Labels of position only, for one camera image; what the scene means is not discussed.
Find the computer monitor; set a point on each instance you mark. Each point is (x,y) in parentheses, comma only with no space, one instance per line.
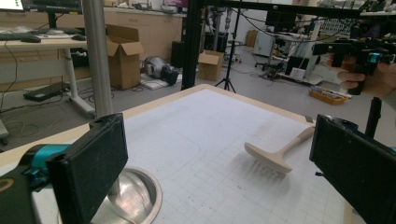
(46,5)

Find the grey and black bag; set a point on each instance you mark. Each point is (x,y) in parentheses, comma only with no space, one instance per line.
(157,68)

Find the round metal bowl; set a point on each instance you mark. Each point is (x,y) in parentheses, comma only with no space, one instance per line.
(137,196)

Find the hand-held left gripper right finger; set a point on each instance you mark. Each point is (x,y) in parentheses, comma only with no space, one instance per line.
(351,168)

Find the black computer mouse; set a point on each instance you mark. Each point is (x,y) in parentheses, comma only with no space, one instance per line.
(79,37)

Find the black frame post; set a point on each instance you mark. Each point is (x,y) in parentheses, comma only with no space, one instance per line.
(191,46)

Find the black stand post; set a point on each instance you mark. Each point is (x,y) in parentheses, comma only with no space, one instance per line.
(373,116)

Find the white cabinet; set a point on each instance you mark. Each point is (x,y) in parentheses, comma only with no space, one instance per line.
(263,43)

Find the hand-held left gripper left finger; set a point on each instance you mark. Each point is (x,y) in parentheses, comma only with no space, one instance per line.
(87,168)

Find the small cardboard box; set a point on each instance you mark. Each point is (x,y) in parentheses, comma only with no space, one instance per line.
(210,65)

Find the large open cardboard box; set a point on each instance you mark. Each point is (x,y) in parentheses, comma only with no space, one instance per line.
(123,59)

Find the black tripod stand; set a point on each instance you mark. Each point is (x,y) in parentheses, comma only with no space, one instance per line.
(230,56)

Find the black speaker box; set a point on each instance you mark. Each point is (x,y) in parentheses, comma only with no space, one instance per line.
(177,54)

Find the flat black device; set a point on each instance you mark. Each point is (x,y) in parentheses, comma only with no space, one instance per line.
(45,91)

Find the black keyboard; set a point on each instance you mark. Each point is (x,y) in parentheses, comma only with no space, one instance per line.
(15,37)

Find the grey metal pole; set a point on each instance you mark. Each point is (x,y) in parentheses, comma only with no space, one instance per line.
(98,62)

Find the wooden desk with white legs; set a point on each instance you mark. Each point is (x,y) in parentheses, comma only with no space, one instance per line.
(37,46)

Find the yellow tray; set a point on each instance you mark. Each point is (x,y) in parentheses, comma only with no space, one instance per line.
(327,95)

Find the black frame beam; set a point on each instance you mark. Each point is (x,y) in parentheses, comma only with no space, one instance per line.
(280,7)

